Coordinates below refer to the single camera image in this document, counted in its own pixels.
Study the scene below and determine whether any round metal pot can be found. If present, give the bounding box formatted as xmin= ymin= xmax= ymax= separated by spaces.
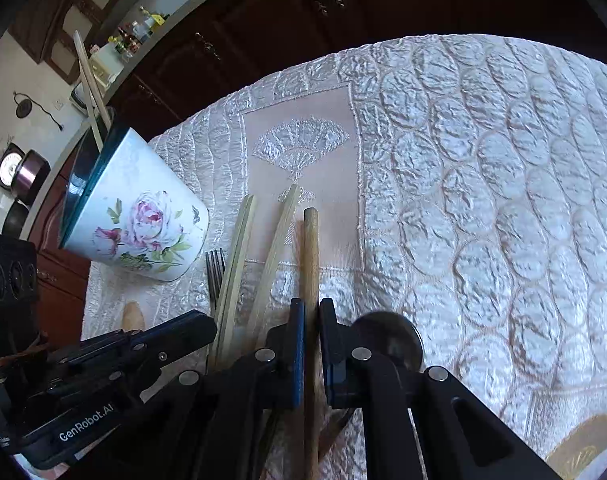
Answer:
xmin=14 ymin=149 xmax=51 ymax=206

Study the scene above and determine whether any group of small bottles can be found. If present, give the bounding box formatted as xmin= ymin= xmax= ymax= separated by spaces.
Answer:
xmin=106 ymin=6 xmax=170 ymax=61

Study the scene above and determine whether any black wall cable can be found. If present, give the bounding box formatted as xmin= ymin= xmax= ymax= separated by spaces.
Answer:
xmin=12 ymin=91 xmax=64 ymax=132

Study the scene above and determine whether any pale yellow box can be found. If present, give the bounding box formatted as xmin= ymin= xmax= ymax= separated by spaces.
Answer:
xmin=88 ymin=45 xmax=127 ymax=90

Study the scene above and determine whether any round clock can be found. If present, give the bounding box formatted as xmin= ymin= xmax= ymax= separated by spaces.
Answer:
xmin=0 ymin=143 xmax=25 ymax=192

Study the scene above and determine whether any wooden wall cabinet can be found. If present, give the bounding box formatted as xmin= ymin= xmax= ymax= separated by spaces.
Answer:
xmin=8 ymin=0 xmax=137 ymax=86

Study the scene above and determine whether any white floral cup teal rim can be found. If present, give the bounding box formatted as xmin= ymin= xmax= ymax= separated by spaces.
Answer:
xmin=58 ymin=107 xmax=210 ymax=282

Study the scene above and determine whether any white quilted tablecloth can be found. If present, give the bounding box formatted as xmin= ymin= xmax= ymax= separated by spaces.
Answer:
xmin=81 ymin=34 xmax=607 ymax=480

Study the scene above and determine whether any white plastic spoon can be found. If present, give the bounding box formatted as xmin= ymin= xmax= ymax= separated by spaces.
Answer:
xmin=351 ymin=311 xmax=425 ymax=371

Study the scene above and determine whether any bamboo chopstick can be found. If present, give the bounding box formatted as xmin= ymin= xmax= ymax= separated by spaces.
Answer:
xmin=207 ymin=195 xmax=258 ymax=361
xmin=244 ymin=185 xmax=300 ymax=341
xmin=78 ymin=62 xmax=105 ymax=152
xmin=72 ymin=30 xmax=113 ymax=130

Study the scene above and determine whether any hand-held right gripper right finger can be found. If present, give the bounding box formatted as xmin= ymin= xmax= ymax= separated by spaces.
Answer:
xmin=317 ymin=298 xmax=559 ymax=480

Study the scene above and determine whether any metal fork wooden handle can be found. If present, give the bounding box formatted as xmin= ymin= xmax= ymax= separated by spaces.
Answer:
xmin=205 ymin=249 xmax=227 ymax=314

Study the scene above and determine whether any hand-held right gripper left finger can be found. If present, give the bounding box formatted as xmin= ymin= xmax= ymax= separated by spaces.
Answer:
xmin=158 ymin=298 xmax=307 ymax=480

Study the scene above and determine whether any round wooden utensil handle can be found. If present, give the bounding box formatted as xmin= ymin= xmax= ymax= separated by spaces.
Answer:
xmin=302 ymin=207 xmax=321 ymax=480

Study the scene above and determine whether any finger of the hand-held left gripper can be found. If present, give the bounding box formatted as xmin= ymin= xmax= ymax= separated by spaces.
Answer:
xmin=58 ymin=310 xmax=218 ymax=377

